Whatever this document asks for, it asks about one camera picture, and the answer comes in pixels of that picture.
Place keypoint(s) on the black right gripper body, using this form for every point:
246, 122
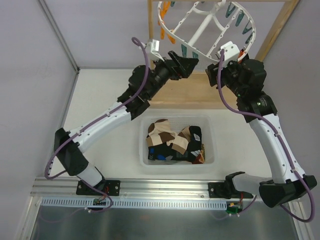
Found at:
213, 74

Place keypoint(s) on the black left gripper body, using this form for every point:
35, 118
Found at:
175, 65

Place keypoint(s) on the white plastic sock hanger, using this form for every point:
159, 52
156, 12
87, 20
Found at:
201, 28

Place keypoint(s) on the beige brown patterned sock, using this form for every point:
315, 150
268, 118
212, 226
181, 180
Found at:
160, 132

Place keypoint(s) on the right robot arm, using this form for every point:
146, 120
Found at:
288, 180

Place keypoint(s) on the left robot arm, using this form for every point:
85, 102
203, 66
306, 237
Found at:
143, 84

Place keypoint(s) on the wooden hanger stand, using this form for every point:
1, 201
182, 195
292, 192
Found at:
196, 93

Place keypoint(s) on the white plastic laundry basket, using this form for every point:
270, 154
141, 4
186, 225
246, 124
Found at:
178, 123

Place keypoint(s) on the orange clothespin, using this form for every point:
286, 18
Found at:
163, 10

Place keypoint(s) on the black sock with label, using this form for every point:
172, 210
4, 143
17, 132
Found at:
195, 151

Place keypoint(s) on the black blue patterned sock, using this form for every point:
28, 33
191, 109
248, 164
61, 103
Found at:
162, 152

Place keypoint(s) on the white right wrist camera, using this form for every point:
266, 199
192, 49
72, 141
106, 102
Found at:
231, 51

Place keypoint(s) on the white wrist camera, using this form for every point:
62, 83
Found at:
231, 51
152, 50

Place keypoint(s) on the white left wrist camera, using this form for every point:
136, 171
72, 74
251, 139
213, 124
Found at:
152, 50

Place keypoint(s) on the aluminium mounting rail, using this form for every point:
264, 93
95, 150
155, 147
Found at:
162, 189

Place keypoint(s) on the white slotted cable duct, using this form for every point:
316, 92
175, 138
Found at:
121, 203

